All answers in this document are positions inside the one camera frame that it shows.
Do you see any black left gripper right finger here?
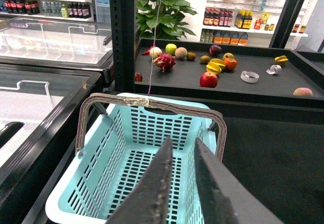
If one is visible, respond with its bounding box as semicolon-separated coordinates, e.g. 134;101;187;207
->
194;138;282;223

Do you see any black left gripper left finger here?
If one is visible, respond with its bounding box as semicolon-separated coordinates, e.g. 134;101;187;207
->
106;136;173;223

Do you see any light blue plastic basket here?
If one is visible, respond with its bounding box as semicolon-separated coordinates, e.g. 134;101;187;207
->
46;94;227;223

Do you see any grey basket handle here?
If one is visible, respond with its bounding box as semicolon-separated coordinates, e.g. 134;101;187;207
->
75;93;227;161

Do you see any green red mango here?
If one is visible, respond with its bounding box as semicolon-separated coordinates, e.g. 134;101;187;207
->
223;53;235;60

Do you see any red apple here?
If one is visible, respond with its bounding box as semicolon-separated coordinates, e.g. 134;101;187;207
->
199;71;218;88

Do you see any small red fruit left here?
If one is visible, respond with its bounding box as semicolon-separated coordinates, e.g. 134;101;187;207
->
135;72;143;82

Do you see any black display tray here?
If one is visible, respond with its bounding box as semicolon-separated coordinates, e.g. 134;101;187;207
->
135;39;323;109

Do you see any peach at tray edge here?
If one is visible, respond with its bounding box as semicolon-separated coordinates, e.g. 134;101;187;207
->
293;88;313;97

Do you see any yellow star fruit pair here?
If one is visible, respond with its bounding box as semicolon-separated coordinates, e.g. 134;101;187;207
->
206;58;226;74

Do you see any white curled tape strip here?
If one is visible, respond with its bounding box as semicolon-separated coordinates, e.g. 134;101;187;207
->
266;64;282;75

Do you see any brown kiwi right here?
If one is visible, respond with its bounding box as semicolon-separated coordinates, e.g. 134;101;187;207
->
200;55;211;64

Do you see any brown kiwi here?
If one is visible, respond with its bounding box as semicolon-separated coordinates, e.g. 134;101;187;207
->
200;55;211;64
186;52;196;61

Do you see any pink dragon fruit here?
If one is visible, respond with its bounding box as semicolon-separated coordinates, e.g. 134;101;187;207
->
153;53;176;72

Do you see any brown kiwi left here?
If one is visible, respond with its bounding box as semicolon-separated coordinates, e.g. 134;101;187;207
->
186;52;196;61

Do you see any yellow star fruit right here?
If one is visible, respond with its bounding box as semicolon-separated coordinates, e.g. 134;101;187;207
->
274;55;289;66

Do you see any dark red fruit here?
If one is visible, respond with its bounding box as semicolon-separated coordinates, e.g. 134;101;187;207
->
209;45;222;56

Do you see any red chili pepper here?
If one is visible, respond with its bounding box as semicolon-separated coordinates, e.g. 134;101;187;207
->
142;46;154;56

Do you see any white pale fruit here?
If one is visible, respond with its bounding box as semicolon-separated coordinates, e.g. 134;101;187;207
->
149;47;163;59

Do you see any peach fruit left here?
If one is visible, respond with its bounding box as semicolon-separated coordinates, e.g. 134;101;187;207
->
175;47;187;59

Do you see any green apple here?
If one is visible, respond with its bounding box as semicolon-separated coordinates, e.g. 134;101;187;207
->
165;43;177;56

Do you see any glass top freezer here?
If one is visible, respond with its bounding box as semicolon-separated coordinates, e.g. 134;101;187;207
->
1;17;112;69

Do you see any green potted plant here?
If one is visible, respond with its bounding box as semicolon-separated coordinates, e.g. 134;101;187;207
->
136;0;197;40

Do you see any white tape ring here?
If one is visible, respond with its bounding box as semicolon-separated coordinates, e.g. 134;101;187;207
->
240;70;260;84

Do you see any purple hanging string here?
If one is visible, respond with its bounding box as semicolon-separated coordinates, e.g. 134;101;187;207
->
147;0;163;95

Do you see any black metal shelf post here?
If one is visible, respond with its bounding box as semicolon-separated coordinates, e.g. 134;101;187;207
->
109;0;137;92

